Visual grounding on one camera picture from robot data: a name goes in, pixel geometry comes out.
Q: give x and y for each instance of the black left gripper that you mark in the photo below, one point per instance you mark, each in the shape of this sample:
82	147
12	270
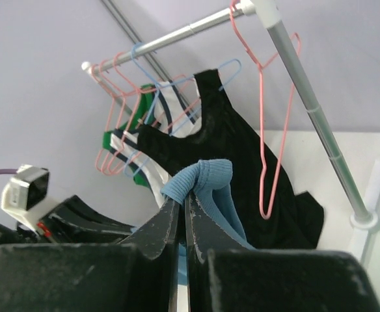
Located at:
58	225

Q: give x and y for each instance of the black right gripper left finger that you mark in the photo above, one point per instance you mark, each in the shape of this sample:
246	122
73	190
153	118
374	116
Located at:
137	274

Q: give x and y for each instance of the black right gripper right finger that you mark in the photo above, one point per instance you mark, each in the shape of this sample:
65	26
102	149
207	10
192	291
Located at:
223	275

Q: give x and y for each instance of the blue tank top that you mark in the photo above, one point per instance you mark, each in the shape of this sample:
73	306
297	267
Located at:
210	181

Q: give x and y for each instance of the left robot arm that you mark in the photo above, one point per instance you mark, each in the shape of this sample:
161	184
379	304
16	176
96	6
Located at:
20	235

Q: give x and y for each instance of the black tank top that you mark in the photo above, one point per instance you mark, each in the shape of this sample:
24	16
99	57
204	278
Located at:
296	220

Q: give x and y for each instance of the green tank top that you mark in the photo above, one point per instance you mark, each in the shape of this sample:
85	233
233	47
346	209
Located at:
138	170

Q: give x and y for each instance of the pink hanger far left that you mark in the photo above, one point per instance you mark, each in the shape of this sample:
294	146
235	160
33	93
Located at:
103	113

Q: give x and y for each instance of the white printed tank top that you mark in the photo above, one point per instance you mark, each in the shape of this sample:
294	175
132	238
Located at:
181	129

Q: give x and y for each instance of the white garment rack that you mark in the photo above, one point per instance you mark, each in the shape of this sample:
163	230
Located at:
365	219

